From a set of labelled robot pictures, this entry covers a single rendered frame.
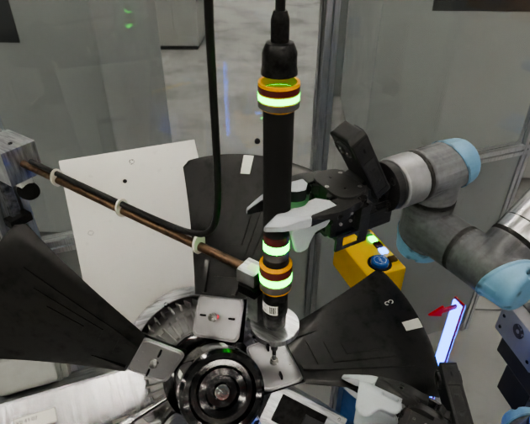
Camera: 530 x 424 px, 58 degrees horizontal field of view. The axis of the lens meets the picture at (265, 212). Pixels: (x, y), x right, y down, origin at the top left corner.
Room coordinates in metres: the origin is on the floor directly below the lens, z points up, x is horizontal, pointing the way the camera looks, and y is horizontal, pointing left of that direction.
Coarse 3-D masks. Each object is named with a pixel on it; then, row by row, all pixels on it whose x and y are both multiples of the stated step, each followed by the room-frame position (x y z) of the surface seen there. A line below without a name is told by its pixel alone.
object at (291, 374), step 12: (252, 348) 0.50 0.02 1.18; (264, 348) 0.50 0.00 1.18; (288, 348) 0.49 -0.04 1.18; (264, 360) 0.47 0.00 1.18; (288, 360) 0.47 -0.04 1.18; (264, 372) 0.45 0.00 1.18; (276, 372) 0.45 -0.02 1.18; (288, 372) 0.45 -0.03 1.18; (264, 384) 0.43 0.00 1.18; (276, 384) 0.43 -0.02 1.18; (288, 384) 0.43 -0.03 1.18
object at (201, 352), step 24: (192, 336) 0.50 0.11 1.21; (192, 360) 0.41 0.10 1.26; (216, 360) 0.42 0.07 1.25; (240, 360) 0.42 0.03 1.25; (168, 384) 0.45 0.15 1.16; (192, 384) 0.39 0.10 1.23; (216, 384) 0.40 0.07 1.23; (240, 384) 0.40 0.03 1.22; (192, 408) 0.37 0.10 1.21; (216, 408) 0.38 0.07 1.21; (240, 408) 0.38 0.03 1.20
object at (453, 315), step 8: (456, 304) 0.59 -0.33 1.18; (456, 312) 0.59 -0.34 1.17; (448, 320) 0.60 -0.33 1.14; (456, 320) 0.58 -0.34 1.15; (448, 328) 0.59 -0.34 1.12; (448, 336) 0.59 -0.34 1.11; (440, 344) 0.60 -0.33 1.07; (448, 344) 0.58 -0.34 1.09; (440, 352) 0.59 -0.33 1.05; (440, 360) 0.59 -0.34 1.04
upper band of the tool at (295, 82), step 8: (264, 80) 0.49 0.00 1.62; (272, 80) 0.49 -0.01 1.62; (280, 80) 0.49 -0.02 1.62; (288, 80) 0.49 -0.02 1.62; (296, 80) 0.48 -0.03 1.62; (264, 88) 0.46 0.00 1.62; (272, 88) 0.45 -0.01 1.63; (280, 88) 0.45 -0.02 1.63; (288, 88) 0.45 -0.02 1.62; (296, 88) 0.46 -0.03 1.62; (264, 96) 0.45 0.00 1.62; (296, 96) 0.46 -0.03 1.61; (264, 104) 0.46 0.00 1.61
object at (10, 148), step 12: (0, 132) 0.86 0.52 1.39; (12, 132) 0.86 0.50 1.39; (0, 144) 0.81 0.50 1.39; (12, 144) 0.81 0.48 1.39; (24, 144) 0.81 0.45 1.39; (0, 156) 0.77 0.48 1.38; (12, 156) 0.78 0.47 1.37; (24, 156) 0.80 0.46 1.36; (36, 156) 0.82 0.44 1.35; (0, 168) 0.78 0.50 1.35; (12, 168) 0.78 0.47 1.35; (24, 168) 0.80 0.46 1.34; (0, 180) 0.79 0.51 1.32; (12, 180) 0.77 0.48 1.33; (24, 180) 0.79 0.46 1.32
